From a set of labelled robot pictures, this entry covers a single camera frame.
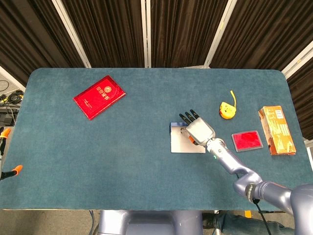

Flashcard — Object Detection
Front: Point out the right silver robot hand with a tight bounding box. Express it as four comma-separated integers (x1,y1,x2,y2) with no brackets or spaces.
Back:
179,108,216,145

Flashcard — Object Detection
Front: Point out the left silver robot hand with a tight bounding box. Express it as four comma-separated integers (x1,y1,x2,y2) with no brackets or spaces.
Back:
0,126,24,181

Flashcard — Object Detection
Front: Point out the blue glasses case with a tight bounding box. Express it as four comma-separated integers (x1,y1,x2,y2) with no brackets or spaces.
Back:
170,121,206,154

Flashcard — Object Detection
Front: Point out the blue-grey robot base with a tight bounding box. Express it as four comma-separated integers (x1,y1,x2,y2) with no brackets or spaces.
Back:
97,210,204,235

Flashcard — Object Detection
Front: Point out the black power adapter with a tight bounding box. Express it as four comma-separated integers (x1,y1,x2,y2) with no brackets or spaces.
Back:
0,107,19,126

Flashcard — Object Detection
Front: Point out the yellow tape measure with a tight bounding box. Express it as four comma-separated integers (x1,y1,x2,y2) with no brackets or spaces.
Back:
219,90,237,120

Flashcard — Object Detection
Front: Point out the red ink pad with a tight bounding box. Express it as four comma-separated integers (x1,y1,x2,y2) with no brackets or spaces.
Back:
231,130,264,153

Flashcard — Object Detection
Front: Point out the orange carton box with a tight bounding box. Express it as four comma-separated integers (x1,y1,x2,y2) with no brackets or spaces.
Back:
258,105,297,156

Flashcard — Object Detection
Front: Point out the teal table cloth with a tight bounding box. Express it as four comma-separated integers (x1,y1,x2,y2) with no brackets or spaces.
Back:
0,68,313,211

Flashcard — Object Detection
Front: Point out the black shoe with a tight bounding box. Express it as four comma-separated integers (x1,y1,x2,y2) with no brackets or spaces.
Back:
202,212,217,230

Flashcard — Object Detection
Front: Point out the blue jeans leg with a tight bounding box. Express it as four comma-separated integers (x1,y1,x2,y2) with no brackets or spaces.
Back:
214,211,296,235

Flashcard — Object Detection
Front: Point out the dark brown curtain panel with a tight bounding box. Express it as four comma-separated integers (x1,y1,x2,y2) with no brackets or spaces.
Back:
286,68,313,141
210,0,313,71
150,0,229,69
61,0,145,69
0,0,85,86

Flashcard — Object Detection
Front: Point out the red certificate book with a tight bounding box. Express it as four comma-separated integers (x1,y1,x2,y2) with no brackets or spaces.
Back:
72,75,127,121

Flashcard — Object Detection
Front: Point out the black yellow cable bundle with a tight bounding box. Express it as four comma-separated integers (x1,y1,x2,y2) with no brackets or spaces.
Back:
0,89,24,105

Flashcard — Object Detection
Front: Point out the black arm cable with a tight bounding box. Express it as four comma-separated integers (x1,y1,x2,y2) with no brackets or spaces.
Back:
251,198,272,235

